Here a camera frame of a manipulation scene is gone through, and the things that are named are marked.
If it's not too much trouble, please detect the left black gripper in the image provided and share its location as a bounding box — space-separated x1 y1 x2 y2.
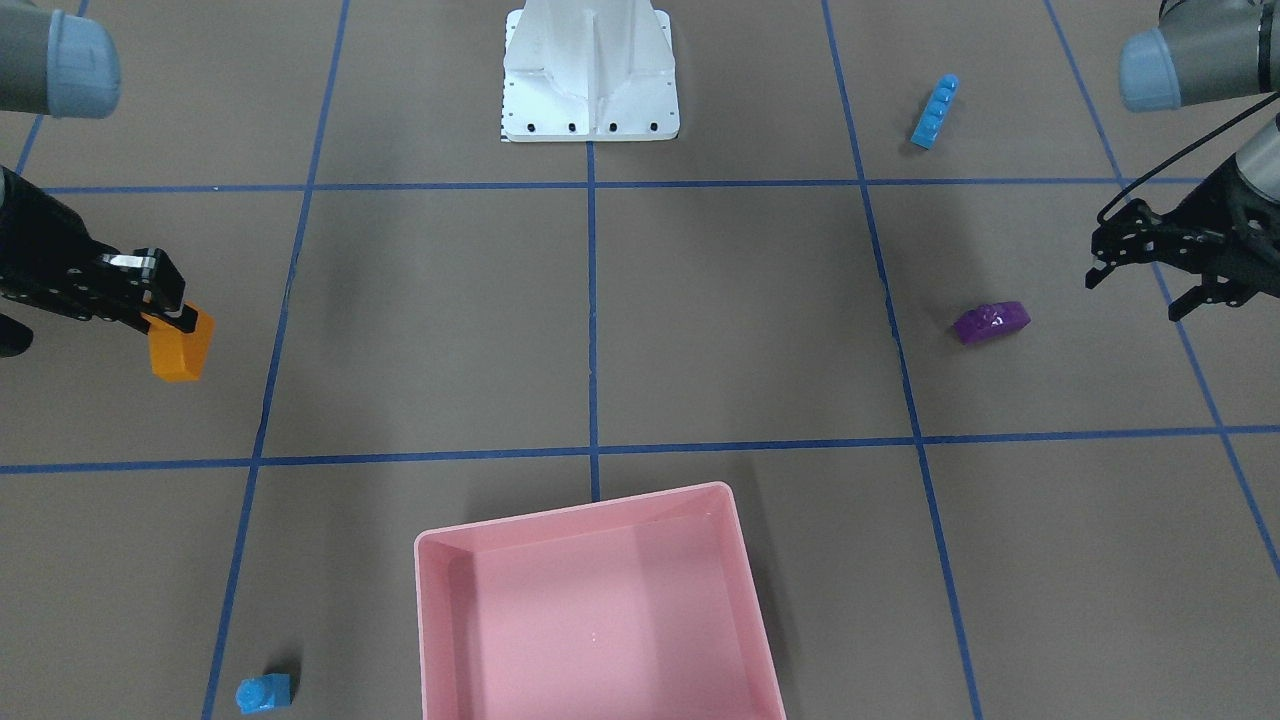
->
1091 155 1279 322

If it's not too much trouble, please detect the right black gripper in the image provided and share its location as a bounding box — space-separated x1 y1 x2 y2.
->
1 168 198 334

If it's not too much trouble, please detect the orange block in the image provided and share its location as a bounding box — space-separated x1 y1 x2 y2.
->
143 304 216 383

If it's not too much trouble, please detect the purple block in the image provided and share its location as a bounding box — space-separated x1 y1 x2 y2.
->
952 301 1032 346

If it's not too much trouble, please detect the long blue block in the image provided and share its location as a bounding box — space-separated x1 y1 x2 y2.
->
909 74 960 150

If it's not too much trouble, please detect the small blue block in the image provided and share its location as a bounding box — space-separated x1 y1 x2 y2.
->
234 673 293 715

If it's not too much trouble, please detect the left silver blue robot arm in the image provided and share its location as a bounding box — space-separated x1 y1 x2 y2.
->
1085 1 1279 322

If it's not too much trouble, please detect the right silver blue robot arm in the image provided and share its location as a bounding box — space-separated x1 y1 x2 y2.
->
1 1 215 382

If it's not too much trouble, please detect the pink plastic box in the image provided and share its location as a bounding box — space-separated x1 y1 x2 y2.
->
413 482 786 719

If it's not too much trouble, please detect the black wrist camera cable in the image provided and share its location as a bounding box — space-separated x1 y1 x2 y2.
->
1096 92 1280 227

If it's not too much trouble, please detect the white camera stand base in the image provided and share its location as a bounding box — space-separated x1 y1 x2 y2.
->
500 1 681 143

